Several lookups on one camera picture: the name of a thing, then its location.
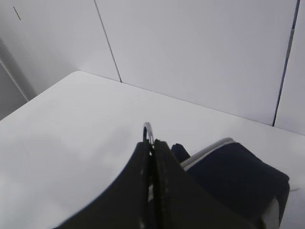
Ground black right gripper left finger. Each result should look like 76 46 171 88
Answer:
58 142 151 229

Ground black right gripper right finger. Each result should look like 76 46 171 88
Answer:
153 140 255 229

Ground navy insulated lunch bag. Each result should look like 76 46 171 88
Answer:
142 122 291 229

